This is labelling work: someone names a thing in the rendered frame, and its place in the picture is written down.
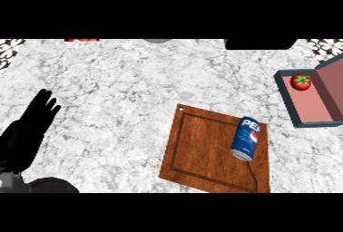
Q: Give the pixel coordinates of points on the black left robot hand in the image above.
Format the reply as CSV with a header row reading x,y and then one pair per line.
x,y
27,130

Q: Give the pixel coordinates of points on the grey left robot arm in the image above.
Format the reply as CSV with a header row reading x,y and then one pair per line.
x,y
32,185

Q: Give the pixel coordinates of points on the brown wooden cutting board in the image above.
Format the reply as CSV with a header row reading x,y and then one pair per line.
x,y
211,151

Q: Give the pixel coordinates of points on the red tomato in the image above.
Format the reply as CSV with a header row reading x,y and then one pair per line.
x,y
301,82

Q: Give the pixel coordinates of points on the open cardboard box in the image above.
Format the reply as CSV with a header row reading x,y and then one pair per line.
x,y
313,96

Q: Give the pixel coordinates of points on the red and orange object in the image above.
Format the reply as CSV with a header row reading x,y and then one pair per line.
x,y
82,40

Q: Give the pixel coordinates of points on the grey round object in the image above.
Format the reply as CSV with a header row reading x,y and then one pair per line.
x,y
156,40

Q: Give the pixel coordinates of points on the blue soda can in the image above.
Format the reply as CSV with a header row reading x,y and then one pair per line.
x,y
246,139

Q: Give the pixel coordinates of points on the black appliance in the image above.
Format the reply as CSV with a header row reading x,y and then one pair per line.
x,y
259,44

